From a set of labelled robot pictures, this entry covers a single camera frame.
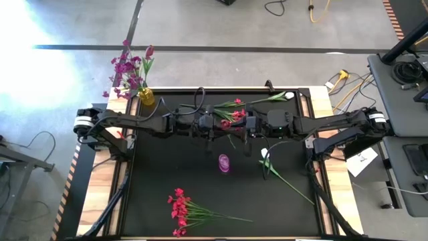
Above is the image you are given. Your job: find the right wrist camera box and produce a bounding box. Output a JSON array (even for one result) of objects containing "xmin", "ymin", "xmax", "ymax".
[{"xmin": 245, "ymin": 113, "xmax": 257, "ymax": 132}]

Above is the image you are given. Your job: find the yellow floor cable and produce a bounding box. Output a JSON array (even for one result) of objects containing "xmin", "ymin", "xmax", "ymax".
[{"xmin": 308, "ymin": 0, "xmax": 332, "ymax": 23}]

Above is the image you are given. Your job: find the black round pole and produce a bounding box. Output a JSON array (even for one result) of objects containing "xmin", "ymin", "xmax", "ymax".
[{"xmin": 381, "ymin": 16, "xmax": 428, "ymax": 65}]

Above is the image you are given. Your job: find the small red flower sprig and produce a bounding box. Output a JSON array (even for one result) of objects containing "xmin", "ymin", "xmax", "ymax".
[{"xmin": 213, "ymin": 97, "xmax": 243, "ymax": 108}]

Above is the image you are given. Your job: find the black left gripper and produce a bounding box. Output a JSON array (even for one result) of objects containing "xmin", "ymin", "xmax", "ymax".
[{"xmin": 191, "ymin": 112, "xmax": 231, "ymax": 137}]

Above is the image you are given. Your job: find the red artificial flower bunch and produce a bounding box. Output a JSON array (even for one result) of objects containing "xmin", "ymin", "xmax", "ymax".
[{"xmin": 213, "ymin": 107, "xmax": 247, "ymax": 150}]

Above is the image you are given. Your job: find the black floor cable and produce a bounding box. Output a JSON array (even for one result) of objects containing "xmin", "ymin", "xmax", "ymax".
[
  {"xmin": 263, "ymin": 0, "xmax": 287, "ymax": 17},
  {"xmin": 25, "ymin": 131, "xmax": 57, "ymax": 161}
]

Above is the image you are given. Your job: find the yellow glass vase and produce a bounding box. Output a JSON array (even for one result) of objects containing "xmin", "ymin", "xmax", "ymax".
[{"xmin": 138, "ymin": 86, "xmax": 156, "ymax": 107}]

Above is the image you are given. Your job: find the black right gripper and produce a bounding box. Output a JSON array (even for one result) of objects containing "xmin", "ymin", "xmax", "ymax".
[{"xmin": 230, "ymin": 112, "xmax": 269, "ymax": 137}]

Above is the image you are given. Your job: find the large red flower bunch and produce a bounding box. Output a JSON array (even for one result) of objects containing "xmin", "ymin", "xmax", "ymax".
[{"xmin": 167, "ymin": 187, "xmax": 254, "ymax": 238}]

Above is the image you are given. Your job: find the white paper sheet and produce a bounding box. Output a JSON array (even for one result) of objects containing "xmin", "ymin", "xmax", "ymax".
[{"xmin": 346, "ymin": 147, "xmax": 379, "ymax": 178}]

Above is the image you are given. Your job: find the pink artificial tulip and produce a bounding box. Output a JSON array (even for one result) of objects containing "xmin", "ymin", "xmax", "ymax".
[{"xmin": 140, "ymin": 44, "xmax": 156, "ymax": 91}]

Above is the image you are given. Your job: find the yellow cable with plug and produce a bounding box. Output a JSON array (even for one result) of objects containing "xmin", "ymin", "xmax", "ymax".
[{"xmin": 327, "ymin": 69, "xmax": 374, "ymax": 104}]

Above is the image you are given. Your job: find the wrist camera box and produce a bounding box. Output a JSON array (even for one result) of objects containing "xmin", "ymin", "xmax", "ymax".
[
  {"xmin": 199, "ymin": 113, "xmax": 215, "ymax": 131},
  {"xmin": 245, "ymin": 113, "xmax": 257, "ymax": 132}
]

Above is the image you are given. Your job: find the purple artificial flower bunch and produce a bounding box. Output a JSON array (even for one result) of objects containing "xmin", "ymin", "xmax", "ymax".
[{"xmin": 102, "ymin": 39, "xmax": 145, "ymax": 101}]

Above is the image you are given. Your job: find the pink glass vase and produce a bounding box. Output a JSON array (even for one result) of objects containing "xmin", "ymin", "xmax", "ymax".
[{"xmin": 218, "ymin": 153, "xmax": 231, "ymax": 173}]

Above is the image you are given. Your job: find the white artificial tulip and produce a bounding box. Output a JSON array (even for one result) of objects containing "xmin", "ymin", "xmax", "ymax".
[
  {"xmin": 258, "ymin": 147, "xmax": 316, "ymax": 206},
  {"xmin": 250, "ymin": 90, "xmax": 296, "ymax": 104}
]

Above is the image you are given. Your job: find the grey desk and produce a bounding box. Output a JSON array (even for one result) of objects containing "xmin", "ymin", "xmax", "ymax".
[
  {"xmin": 366, "ymin": 52, "xmax": 428, "ymax": 138},
  {"xmin": 383, "ymin": 136, "xmax": 428, "ymax": 218}
]

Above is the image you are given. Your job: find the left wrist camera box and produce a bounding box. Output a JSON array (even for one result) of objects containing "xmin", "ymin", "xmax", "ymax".
[{"xmin": 199, "ymin": 113, "xmax": 215, "ymax": 131}]

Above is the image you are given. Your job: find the black cable coil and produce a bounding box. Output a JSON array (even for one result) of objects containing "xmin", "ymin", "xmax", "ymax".
[{"xmin": 391, "ymin": 60, "xmax": 424, "ymax": 85}]

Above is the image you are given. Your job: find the black flat device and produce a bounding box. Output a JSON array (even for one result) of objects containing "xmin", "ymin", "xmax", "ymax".
[{"xmin": 403, "ymin": 143, "xmax": 428, "ymax": 177}]

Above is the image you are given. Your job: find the grey metal cart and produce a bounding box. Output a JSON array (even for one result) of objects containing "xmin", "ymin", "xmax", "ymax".
[{"xmin": 0, "ymin": 135, "xmax": 56, "ymax": 235}]

